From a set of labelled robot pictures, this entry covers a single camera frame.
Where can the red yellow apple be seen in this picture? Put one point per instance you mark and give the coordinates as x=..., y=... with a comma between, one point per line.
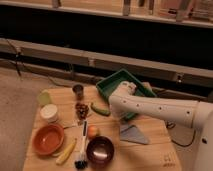
x=92, y=131

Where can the purple bowl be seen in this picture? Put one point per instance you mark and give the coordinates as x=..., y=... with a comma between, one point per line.
x=100, y=151

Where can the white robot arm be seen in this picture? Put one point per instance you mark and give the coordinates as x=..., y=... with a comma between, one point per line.
x=190, y=113

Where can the orange bowl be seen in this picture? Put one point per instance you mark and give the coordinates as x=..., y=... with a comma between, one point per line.
x=48, y=139

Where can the green plastic tray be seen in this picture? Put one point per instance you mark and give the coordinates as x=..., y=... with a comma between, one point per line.
x=106, y=86

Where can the metal cup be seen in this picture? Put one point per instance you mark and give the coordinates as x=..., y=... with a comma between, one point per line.
x=78, y=90

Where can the dark red grapes bunch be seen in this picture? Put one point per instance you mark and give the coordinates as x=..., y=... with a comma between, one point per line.
x=81, y=110

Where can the grey cloth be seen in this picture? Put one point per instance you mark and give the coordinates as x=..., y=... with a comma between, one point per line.
x=132, y=133

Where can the white round container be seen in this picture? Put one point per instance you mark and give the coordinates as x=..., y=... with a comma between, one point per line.
x=49, y=113

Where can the white black brush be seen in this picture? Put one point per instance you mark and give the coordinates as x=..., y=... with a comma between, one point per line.
x=81, y=162

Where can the yellow banana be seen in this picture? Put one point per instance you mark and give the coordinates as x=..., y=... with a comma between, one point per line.
x=66, y=153

